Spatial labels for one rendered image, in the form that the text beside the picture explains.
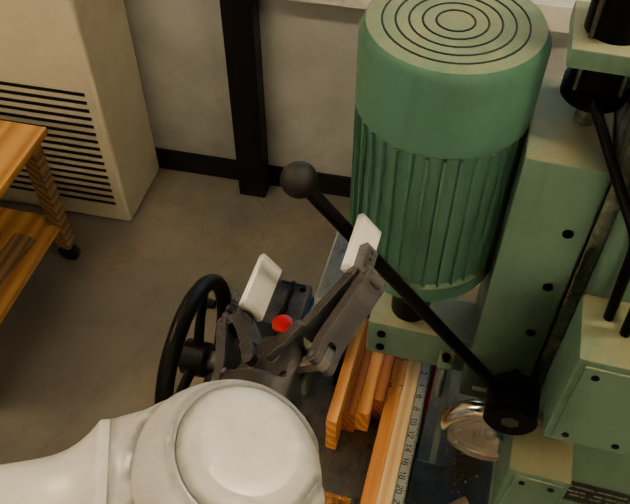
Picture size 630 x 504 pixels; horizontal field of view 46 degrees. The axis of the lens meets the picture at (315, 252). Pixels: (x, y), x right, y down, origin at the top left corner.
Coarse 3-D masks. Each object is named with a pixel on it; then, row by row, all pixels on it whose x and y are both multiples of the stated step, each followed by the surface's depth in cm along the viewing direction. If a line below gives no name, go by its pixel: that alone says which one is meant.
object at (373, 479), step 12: (396, 360) 110; (408, 360) 110; (384, 408) 105; (396, 408) 105; (384, 420) 104; (384, 432) 102; (384, 444) 101; (372, 456) 100; (384, 456) 100; (372, 468) 99; (372, 480) 98; (372, 492) 97
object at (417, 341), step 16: (384, 304) 101; (432, 304) 101; (448, 304) 101; (464, 304) 101; (368, 320) 99; (384, 320) 99; (400, 320) 99; (448, 320) 99; (464, 320) 99; (368, 336) 102; (384, 336) 100; (400, 336) 100; (416, 336) 99; (432, 336) 98; (464, 336) 97; (384, 352) 103; (400, 352) 102; (416, 352) 101; (432, 352) 100
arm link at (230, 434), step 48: (240, 384) 38; (96, 432) 40; (144, 432) 37; (192, 432) 35; (240, 432) 36; (288, 432) 37; (0, 480) 39; (48, 480) 39; (96, 480) 37; (144, 480) 35; (192, 480) 34; (240, 480) 34; (288, 480) 35
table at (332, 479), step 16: (336, 240) 131; (336, 256) 129; (336, 272) 126; (320, 288) 124; (320, 384) 112; (304, 400) 110; (320, 400) 110; (320, 416) 109; (320, 432) 107; (368, 432) 107; (320, 448) 105; (336, 448) 105; (352, 448) 105; (368, 448) 105; (320, 464) 104; (336, 464) 104; (352, 464) 104; (368, 464) 104; (336, 480) 102; (352, 480) 102; (352, 496) 101
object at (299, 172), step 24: (288, 168) 67; (312, 168) 67; (288, 192) 67; (312, 192) 68; (336, 216) 70; (384, 264) 73; (408, 288) 75; (432, 312) 77; (456, 336) 79; (504, 384) 84; (528, 384) 84; (504, 408) 82; (528, 408) 82; (504, 432) 85; (528, 432) 84
